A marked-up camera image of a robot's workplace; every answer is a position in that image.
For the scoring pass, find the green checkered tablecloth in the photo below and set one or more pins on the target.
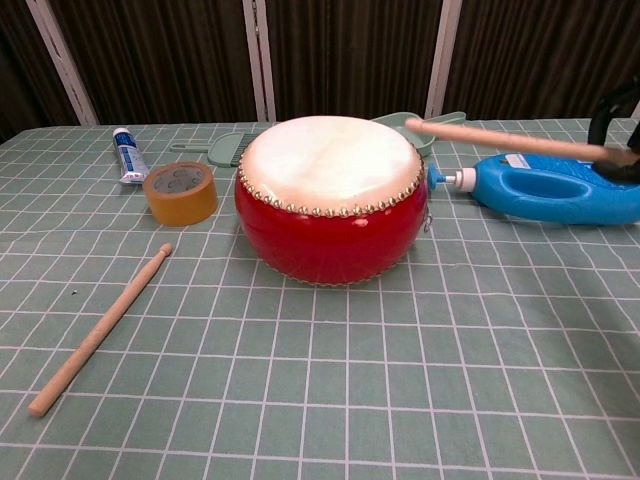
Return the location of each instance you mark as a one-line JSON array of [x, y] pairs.
[[320, 380]]

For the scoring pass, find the green small hand brush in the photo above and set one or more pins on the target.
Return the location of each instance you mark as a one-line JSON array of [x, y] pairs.
[[225, 149]]

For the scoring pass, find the wooden drumstick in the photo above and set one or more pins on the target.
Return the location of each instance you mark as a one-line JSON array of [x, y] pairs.
[[500, 137], [100, 332]]

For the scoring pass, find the white framed folding screen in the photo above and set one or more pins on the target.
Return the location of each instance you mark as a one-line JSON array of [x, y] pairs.
[[260, 55]]

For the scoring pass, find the white blue toothpaste tube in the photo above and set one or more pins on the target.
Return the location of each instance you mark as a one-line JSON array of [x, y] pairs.
[[129, 159]]

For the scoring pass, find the red drum with white skin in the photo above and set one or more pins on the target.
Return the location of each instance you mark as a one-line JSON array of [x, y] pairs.
[[330, 240]]

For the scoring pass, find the yellow tape roll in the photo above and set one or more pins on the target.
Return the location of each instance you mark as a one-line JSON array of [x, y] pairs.
[[181, 197]]

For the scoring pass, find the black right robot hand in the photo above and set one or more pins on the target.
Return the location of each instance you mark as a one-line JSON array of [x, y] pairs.
[[620, 167]]

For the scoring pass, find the green plastic dustpan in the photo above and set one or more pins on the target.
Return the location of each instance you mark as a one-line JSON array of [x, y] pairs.
[[425, 141]]

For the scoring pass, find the blue detergent bottle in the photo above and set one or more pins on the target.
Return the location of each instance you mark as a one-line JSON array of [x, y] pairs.
[[540, 200]]

